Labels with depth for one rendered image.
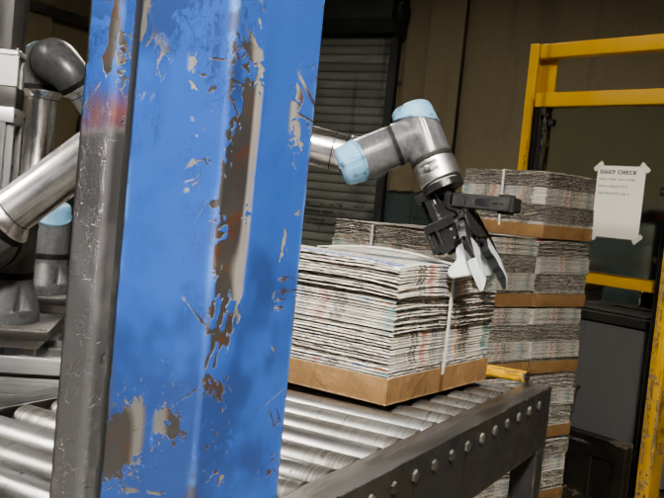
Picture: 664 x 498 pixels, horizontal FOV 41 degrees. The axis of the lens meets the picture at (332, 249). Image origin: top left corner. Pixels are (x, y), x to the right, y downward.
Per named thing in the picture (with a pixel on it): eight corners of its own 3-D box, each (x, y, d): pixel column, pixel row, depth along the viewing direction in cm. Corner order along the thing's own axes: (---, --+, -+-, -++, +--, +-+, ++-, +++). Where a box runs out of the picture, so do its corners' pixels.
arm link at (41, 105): (14, 247, 226) (31, 33, 223) (-1, 241, 238) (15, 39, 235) (60, 249, 233) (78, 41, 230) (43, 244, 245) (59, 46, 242)
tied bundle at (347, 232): (325, 290, 284) (332, 219, 282) (390, 291, 303) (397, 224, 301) (408, 308, 255) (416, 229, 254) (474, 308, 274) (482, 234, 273)
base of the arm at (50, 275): (4, 290, 216) (7, 251, 216) (16, 285, 231) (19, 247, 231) (67, 295, 219) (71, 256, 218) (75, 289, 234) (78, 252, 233)
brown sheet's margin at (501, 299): (391, 290, 302) (392, 277, 302) (447, 290, 321) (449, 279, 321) (477, 306, 274) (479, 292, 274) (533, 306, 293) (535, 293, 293)
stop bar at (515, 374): (339, 345, 196) (340, 336, 196) (530, 380, 175) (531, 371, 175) (332, 347, 193) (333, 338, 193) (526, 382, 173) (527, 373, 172)
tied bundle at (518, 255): (390, 291, 302) (397, 224, 301) (447, 292, 321) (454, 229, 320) (476, 308, 274) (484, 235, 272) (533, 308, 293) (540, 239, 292)
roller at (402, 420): (200, 394, 157) (203, 367, 157) (446, 453, 135) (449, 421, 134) (182, 398, 153) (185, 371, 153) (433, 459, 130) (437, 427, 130)
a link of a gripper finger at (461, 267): (457, 302, 147) (449, 256, 152) (489, 289, 144) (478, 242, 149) (449, 295, 144) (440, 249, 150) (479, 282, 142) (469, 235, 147)
